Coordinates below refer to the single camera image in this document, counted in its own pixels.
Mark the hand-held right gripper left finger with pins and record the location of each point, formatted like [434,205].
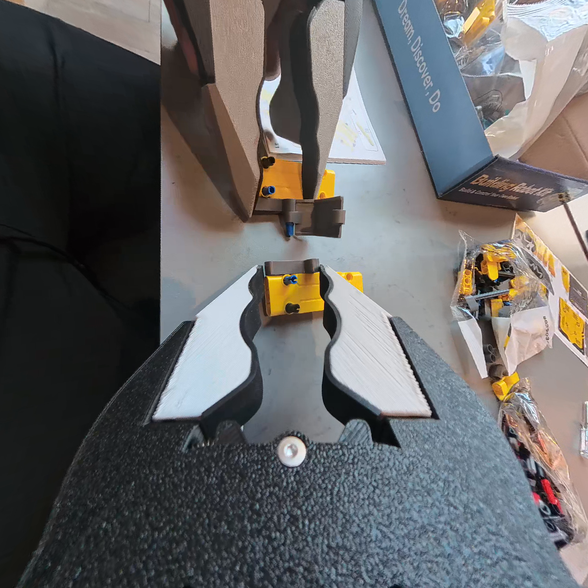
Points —
[206,363]

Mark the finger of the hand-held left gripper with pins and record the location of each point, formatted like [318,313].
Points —
[328,69]
[234,92]

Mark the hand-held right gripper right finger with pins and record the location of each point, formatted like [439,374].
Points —
[381,363]

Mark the yellow panel with curved grey panel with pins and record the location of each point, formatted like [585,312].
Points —
[287,177]

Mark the yellow panel with grey beam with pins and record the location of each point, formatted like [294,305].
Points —
[305,294]

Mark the grey desk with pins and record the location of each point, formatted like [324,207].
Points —
[404,239]

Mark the open instruction booklet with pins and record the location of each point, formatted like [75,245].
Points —
[363,138]

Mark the small yellow connector piece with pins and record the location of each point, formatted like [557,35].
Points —
[505,386]

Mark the large clear bag of parts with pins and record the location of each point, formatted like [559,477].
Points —
[482,46]

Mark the blue cardboard kit box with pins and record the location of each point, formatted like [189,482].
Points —
[441,138]

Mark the small clear bag yellow parts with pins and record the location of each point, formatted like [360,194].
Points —
[487,271]

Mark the clear bag black red parts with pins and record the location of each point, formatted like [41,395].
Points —
[537,473]

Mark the person's black trousers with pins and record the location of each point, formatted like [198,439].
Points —
[69,229]

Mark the crumpled clear plastic bag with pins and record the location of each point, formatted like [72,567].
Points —
[542,69]

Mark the sticker sheet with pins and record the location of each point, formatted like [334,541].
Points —
[572,321]

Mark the brown cardboard box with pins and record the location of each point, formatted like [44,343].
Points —
[565,142]

